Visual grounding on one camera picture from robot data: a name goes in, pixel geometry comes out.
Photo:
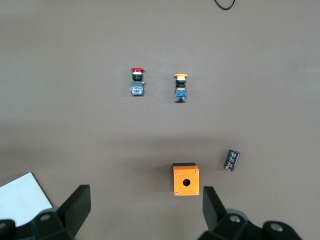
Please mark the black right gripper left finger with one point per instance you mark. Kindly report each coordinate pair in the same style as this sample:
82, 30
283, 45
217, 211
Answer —
75, 207

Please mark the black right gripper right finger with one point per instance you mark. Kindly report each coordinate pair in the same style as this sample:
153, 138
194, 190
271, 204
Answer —
212, 210

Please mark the white drawer cabinet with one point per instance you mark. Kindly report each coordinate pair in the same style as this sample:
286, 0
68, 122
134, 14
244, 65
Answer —
20, 197

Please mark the yellow mushroom push button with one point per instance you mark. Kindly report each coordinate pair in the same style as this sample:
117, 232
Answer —
180, 93

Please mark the red mushroom push button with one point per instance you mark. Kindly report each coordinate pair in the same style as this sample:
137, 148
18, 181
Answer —
137, 87

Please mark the black cylindrical capacitor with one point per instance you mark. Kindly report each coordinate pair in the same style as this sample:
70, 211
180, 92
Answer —
231, 160

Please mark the orange button enclosure box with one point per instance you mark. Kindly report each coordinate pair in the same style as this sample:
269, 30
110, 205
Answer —
193, 179

